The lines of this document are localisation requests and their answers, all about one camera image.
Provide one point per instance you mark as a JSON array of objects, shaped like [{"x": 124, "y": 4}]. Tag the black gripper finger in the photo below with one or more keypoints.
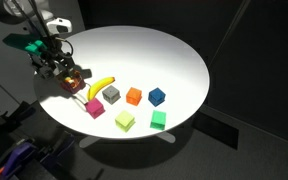
[
  {"x": 62, "y": 70},
  {"x": 79, "y": 74}
]

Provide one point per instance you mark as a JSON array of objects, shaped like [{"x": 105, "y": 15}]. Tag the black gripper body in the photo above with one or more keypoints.
[{"x": 52, "y": 58}]

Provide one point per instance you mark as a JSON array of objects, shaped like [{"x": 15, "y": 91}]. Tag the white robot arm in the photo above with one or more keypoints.
[{"x": 24, "y": 13}]

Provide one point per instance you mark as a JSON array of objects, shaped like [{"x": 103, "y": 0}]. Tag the small pink block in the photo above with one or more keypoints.
[{"x": 95, "y": 108}]

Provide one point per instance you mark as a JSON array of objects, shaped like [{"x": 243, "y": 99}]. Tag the small gray block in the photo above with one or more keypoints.
[{"x": 111, "y": 94}]

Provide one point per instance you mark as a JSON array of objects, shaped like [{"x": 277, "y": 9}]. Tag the small orange block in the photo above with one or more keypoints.
[{"x": 134, "y": 96}]

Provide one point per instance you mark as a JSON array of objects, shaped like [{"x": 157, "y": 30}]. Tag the small yellow-green block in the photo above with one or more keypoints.
[{"x": 125, "y": 121}]

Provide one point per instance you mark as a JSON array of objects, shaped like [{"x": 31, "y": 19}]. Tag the small blue block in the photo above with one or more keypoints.
[{"x": 156, "y": 96}]

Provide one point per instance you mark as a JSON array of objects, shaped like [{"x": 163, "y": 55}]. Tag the small green block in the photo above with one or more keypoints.
[{"x": 158, "y": 120}]

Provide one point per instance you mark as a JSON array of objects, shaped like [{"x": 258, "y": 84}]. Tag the black white patterned cube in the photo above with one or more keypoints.
[{"x": 45, "y": 72}]

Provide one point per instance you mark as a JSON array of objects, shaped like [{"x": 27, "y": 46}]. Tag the yellow banana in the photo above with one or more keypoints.
[{"x": 99, "y": 87}]

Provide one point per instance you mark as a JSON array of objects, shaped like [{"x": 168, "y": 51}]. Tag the black clamp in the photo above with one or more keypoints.
[{"x": 19, "y": 113}]

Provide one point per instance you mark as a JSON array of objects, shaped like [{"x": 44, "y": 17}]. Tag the dark purple clamp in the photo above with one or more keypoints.
[{"x": 58, "y": 148}]

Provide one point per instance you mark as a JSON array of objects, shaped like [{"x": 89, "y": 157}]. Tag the purple clamp with orange tip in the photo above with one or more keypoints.
[{"x": 12, "y": 158}]

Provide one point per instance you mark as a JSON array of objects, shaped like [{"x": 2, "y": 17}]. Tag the white table leg base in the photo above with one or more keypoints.
[{"x": 165, "y": 136}]

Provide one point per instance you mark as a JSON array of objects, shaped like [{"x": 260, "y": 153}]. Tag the teal camera mount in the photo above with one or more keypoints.
[{"x": 34, "y": 46}]

